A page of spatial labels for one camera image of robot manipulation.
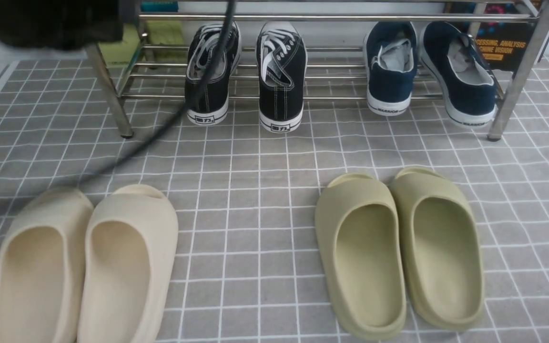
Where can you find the navy blue sneaker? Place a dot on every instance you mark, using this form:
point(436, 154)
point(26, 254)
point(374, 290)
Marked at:
point(391, 56)
point(468, 88)

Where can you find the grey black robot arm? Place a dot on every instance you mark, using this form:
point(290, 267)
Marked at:
point(64, 25)

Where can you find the cream foam slide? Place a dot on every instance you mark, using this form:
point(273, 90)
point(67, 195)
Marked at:
point(130, 247)
point(42, 269)

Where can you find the silver metal shoe rack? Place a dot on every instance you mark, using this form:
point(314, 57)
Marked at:
point(116, 94)

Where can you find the right cream foam slide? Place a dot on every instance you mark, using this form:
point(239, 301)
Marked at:
point(130, 247)

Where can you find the left navy blue sneaker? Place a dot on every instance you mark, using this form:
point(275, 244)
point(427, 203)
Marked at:
point(391, 56)

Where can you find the left cream foam slide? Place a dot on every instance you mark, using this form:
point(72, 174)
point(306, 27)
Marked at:
point(42, 269)

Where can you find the right navy blue sneaker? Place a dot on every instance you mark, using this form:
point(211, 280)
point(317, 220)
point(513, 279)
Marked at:
point(468, 88)

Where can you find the right olive foam slide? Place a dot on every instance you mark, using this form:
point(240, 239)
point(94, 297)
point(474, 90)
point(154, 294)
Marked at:
point(440, 248)

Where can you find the olive foam slide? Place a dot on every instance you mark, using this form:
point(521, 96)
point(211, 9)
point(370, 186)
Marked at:
point(440, 248)
point(357, 231)

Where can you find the left olive foam slide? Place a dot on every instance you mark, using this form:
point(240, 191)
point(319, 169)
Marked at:
point(357, 231)

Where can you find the teal box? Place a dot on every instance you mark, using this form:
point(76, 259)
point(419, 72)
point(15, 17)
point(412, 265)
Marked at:
point(159, 6)

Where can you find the dark book orange lettering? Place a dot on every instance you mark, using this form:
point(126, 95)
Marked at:
point(503, 44)

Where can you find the black canvas sneaker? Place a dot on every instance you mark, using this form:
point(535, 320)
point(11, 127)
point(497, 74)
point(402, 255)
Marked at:
point(282, 62)
point(211, 107)

